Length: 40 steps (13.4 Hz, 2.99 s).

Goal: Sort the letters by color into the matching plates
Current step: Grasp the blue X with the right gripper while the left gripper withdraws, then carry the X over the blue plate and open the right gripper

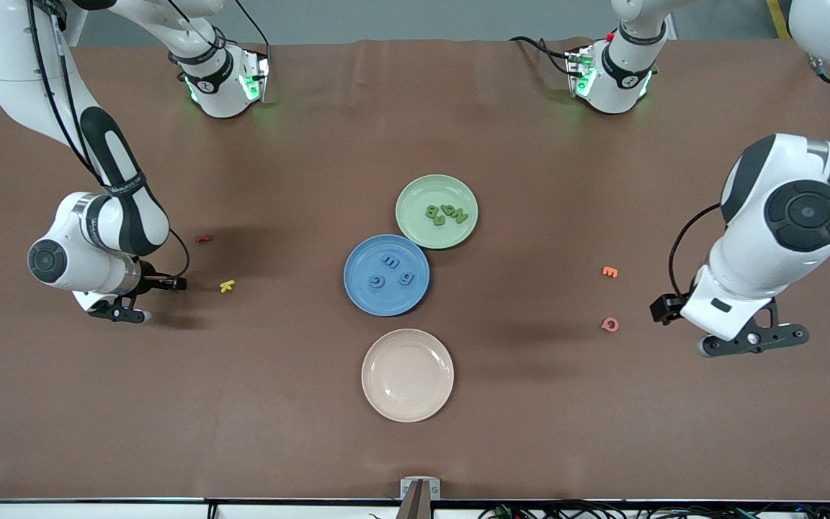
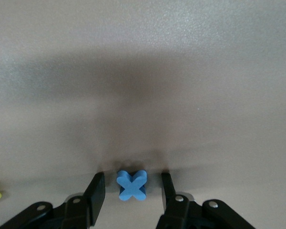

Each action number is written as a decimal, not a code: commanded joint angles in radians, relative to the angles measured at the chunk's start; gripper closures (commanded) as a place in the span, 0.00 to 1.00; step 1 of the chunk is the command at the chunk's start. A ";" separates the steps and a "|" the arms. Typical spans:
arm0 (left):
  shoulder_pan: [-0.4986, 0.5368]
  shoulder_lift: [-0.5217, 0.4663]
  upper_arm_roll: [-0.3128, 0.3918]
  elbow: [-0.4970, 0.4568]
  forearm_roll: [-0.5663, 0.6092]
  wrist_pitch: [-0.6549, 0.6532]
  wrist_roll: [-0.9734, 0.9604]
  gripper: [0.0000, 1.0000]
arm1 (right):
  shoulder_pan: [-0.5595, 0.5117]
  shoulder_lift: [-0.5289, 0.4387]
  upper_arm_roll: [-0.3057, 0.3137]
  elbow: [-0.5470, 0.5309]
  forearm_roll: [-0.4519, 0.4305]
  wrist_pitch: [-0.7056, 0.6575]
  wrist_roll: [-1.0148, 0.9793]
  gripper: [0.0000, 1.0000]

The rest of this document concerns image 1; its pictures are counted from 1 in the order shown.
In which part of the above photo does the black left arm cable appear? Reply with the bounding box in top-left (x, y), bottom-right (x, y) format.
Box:
top-left (667, 58), bottom-right (830, 295)

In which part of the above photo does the black base cable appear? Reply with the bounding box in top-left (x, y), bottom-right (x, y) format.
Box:
top-left (231, 0), bottom-right (272, 47)
top-left (509, 35), bottom-right (576, 79)

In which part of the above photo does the brown table mat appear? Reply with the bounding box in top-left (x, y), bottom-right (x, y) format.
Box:
top-left (0, 36), bottom-right (830, 502)

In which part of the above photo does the dark camera pole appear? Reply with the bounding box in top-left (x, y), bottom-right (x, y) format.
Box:
top-left (395, 480), bottom-right (432, 519)

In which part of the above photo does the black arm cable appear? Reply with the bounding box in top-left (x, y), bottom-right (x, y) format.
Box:
top-left (26, 0), bottom-right (191, 278)
top-left (667, 58), bottom-right (830, 295)

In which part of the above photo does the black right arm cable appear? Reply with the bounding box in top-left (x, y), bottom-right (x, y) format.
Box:
top-left (26, 0), bottom-right (191, 278)

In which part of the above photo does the blue plate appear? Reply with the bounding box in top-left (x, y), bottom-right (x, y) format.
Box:
top-left (343, 234), bottom-right (431, 317)

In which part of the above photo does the white table edge rail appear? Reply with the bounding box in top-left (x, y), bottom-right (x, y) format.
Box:
top-left (0, 501), bottom-right (830, 519)

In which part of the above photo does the cream plate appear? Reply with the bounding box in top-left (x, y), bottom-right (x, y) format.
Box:
top-left (361, 328), bottom-right (455, 423)

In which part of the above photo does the green plate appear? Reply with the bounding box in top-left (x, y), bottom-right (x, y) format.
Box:
top-left (395, 174), bottom-right (479, 251)

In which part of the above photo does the black cable bundle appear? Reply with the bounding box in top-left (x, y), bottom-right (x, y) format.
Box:
top-left (476, 497), bottom-right (830, 519)

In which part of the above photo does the grey metal bracket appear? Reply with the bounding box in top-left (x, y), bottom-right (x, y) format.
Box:
top-left (400, 477), bottom-right (442, 500)

